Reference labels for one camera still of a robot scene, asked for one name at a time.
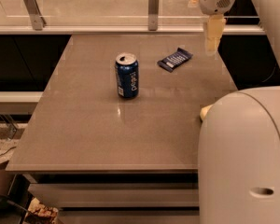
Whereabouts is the black floor cable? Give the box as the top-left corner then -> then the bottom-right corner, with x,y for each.
0,145 -> 18,157

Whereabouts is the snack box on floor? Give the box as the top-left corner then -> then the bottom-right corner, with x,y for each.
23,198 -> 58,224

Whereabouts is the left metal railing bracket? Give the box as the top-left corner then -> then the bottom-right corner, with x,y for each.
23,0 -> 46,31

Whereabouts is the blue pepsi soda can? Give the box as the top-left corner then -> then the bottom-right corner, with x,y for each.
115,52 -> 139,99

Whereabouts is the metal railing bracket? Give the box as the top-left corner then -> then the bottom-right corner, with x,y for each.
23,0 -> 46,31
148,0 -> 159,31

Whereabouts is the dark blue rxbar wrapper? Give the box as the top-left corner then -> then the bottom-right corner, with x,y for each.
157,48 -> 192,72

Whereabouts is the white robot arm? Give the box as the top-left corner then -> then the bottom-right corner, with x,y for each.
197,0 -> 280,224

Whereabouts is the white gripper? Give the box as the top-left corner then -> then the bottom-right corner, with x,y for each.
188,0 -> 235,55

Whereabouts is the yellow sponge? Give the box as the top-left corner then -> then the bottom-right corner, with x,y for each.
200,105 -> 212,121

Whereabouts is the middle metal railing bracket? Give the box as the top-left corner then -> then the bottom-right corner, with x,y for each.
148,0 -> 159,31

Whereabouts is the glass railing panel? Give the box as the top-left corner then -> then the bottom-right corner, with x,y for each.
0,0 -> 262,28

